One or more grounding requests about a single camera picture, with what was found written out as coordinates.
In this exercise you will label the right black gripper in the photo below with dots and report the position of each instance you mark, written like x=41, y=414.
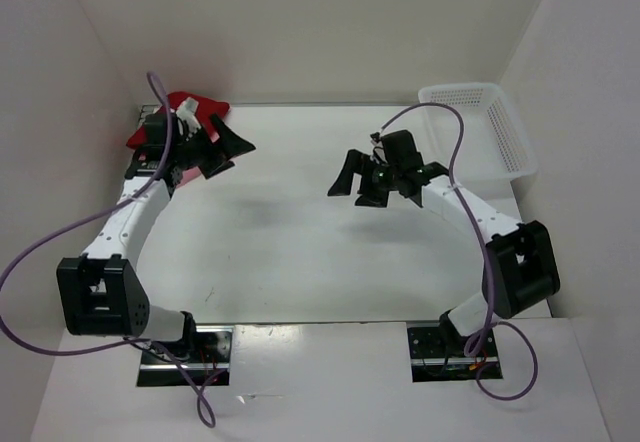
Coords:
x=359, y=163

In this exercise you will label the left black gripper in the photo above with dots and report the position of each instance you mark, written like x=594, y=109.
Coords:
x=232, y=144

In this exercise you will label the light pink t shirt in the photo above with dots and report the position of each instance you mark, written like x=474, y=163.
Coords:
x=187, y=174

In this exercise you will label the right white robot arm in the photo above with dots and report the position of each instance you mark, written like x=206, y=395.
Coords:
x=518, y=263

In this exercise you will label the white plastic laundry basket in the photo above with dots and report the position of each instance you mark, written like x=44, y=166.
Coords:
x=495, y=145

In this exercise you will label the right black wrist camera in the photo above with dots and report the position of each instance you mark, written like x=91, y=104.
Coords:
x=397, y=150

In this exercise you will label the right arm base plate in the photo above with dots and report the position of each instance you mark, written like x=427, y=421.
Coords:
x=432, y=361

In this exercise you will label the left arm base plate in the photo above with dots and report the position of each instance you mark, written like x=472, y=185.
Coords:
x=209, y=359

